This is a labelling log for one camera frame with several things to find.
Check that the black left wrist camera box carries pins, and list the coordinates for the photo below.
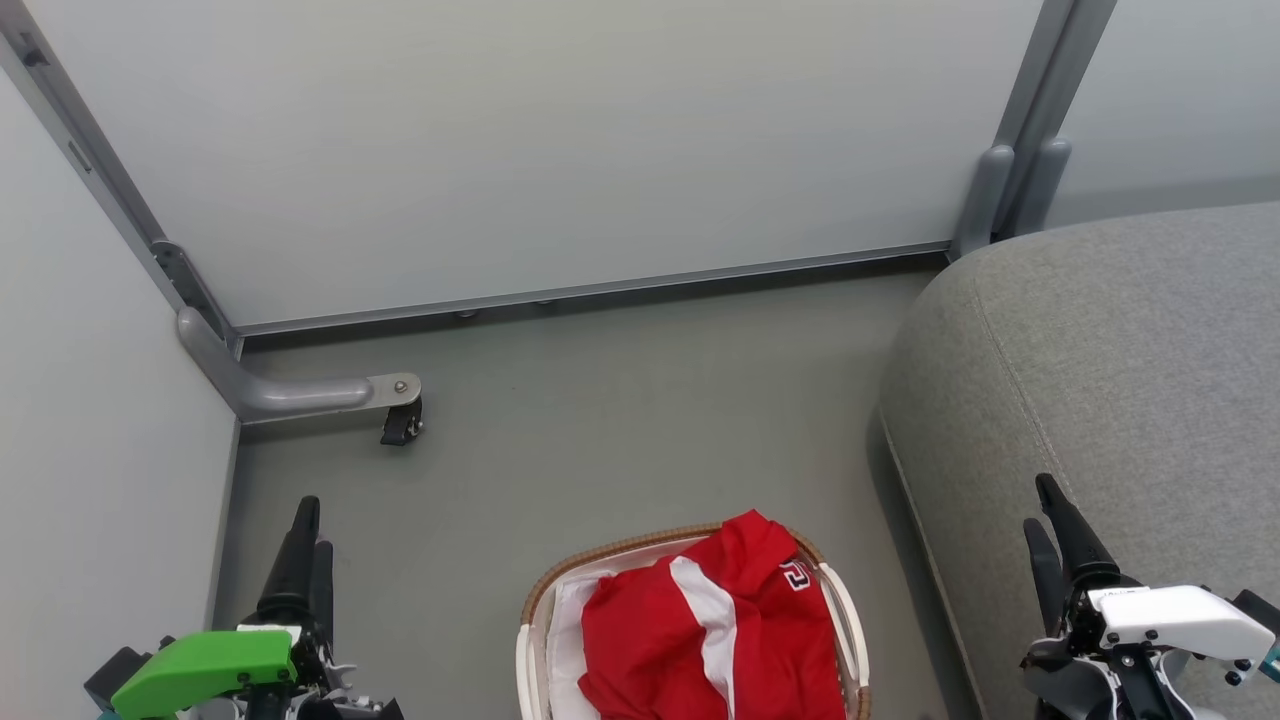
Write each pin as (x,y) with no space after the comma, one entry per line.
(115,678)

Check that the black caster wheel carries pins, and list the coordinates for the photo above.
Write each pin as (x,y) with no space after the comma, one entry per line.
(402,426)

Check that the grey double partition post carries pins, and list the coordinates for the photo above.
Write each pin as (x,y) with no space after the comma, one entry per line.
(1020,150)

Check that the grey fabric sofa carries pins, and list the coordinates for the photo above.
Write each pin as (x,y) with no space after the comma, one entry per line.
(1100,380)

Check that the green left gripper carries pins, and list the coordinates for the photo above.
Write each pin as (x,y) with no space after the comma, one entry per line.
(200,670)

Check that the white cloth basket liner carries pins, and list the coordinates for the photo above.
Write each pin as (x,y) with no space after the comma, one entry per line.
(566,640)

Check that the white wicker-rimmed laundry basket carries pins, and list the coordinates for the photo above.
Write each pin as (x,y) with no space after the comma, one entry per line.
(848,620)

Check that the grey partition bottom rail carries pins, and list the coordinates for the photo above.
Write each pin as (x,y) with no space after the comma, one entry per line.
(600,290)

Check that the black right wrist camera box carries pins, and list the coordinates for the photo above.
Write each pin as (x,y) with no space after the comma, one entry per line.
(1258,608)

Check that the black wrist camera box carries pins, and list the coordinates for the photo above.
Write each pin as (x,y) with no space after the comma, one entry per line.
(1258,608)
(115,678)

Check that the red and white sports shirt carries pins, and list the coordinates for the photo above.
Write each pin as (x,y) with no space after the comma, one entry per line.
(650,640)

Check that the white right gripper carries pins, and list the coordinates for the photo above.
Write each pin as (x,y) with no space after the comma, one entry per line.
(1170,620)

